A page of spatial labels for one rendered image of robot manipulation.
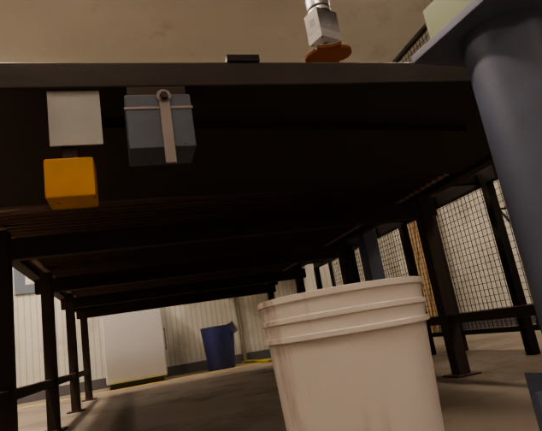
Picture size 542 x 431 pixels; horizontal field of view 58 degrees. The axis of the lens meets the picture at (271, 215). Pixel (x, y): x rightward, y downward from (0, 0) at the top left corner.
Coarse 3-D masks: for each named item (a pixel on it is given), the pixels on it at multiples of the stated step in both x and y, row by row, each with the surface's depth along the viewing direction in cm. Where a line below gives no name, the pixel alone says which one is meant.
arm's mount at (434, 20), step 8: (440, 0) 106; (448, 0) 104; (456, 0) 102; (464, 0) 100; (432, 8) 108; (440, 8) 106; (448, 8) 104; (456, 8) 102; (424, 16) 111; (432, 16) 108; (440, 16) 106; (448, 16) 104; (432, 24) 109; (440, 24) 106; (432, 32) 109
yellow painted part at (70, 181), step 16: (48, 160) 93; (64, 160) 93; (80, 160) 94; (48, 176) 92; (64, 176) 93; (80, 176) 93; (96, 176) 99; (48, 192) 91; (64, 192) 92; (80, 192) 93; (96, 192) 94; (64, 208) 98
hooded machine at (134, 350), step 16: (112, 320) 559; (128, 320) 564; (144, 320) 570; (160, 320) 575; (112, 336) 554; (128, 336) 559; (144, 336) 565; (160, 336) 570; (112, 352) 550; (128, 352) 555; (144, 352) 560; (160, 352) 565; (112, 368) 545; (128, 368) 550; (144, 368) 556; (160, 368) 561; (112, 384) 542; (128, 384) 549
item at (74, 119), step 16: (48, 96) 99; (64, 96) 99; (80, 96) 100; (96, 96) 101; (48, 112) 98; (64, 112) 99; (80, 112) 99; (96, 112) 100; (64, 128) 98; (80, 128) 99; (96, 128) 99; (64, 144) 97; (80, 144) 98; (96, 144) 98
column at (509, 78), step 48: (480, 0) 92; (528, 0) 94; (432, 48) 106; (480, 48) 99; (528, 48) 94; (480, 96) 101; (528, 96) 93; (528, 144) 92; (528, 192) 91; (528, 240) 92; (528, 384) 103
